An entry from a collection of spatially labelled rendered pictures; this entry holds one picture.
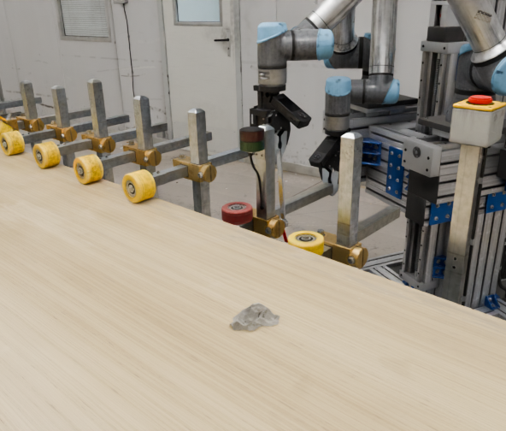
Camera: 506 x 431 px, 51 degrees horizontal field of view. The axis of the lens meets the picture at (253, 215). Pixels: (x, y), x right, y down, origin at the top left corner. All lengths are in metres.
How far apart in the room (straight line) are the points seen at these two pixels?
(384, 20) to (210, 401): 1.29
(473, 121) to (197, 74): 4.24
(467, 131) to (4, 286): 0.90
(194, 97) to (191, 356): 4.45
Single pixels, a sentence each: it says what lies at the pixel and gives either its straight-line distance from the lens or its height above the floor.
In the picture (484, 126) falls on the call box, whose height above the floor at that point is 1.19.
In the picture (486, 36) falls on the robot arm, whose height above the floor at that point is 1.30.
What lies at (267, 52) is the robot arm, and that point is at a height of 1.28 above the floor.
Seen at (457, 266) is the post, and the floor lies 0.90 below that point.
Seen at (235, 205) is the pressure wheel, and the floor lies 0.91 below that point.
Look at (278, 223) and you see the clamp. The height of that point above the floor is 0.86.
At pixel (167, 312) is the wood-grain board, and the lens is 0.95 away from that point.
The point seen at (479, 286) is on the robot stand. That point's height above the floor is 0.32.
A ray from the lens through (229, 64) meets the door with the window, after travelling 4.84.
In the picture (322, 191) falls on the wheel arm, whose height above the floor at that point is 0.85.
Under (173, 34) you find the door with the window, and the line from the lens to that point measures 5.27.
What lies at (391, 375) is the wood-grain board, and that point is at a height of 0.90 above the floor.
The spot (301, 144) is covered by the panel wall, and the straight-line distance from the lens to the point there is 4.52.
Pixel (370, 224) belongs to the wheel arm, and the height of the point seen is 0.86.
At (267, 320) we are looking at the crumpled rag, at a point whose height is 0.91.
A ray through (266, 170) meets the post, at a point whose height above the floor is 1.00.
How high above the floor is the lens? 1.40
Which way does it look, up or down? 22 degrees down
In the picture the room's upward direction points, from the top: 1 degrees counter-clockwise
